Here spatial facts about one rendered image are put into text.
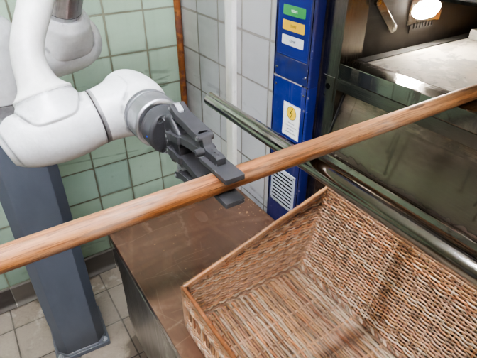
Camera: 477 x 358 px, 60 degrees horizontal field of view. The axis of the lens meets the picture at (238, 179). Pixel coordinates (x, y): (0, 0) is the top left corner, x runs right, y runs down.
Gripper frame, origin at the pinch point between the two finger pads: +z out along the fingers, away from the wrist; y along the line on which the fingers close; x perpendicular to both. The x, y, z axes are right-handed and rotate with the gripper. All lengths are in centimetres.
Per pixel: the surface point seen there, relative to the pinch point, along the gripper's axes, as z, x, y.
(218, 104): -27.3, -15.2, 2.3
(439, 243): 23.0, -15.9, 1.9
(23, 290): -120, 36, 113
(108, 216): 1.0, 15.9, -1.2
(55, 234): 1.0, 21.8, -1.2
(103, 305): -98, 7, 119
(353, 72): -26, -52, 2
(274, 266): -26, -31, 55
